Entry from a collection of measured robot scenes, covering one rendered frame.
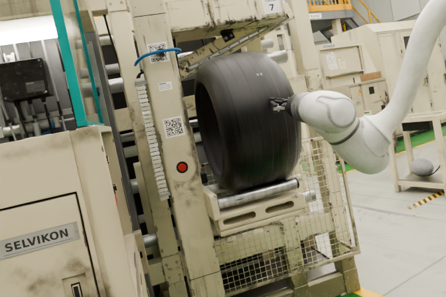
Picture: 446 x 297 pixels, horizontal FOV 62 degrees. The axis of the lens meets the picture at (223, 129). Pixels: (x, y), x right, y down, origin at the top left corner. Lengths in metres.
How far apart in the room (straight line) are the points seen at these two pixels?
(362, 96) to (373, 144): 5.18
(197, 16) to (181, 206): 0.87
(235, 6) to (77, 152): 1.27
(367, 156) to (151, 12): 0.94
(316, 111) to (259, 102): 0.41
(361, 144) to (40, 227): 0.76
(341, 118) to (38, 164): 0.67
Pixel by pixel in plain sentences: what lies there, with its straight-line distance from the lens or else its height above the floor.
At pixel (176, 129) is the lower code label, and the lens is 1.46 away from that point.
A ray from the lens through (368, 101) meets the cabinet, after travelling 6.31.
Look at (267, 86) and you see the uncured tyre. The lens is 1.36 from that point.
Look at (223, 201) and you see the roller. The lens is 1.44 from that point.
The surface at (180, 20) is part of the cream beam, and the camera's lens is 1.79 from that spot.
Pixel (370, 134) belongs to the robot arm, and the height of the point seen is 1.11.
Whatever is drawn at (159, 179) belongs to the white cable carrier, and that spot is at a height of 1.03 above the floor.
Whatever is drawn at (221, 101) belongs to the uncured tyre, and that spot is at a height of 1.28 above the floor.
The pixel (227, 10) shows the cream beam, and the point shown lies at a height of 1.70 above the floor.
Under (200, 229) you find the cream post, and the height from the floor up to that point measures 0.80.
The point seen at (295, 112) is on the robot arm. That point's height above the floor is 1.20.
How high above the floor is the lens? 1.25
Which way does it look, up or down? 3 degrees down
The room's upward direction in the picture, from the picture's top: 11 degrees counter-clockwise
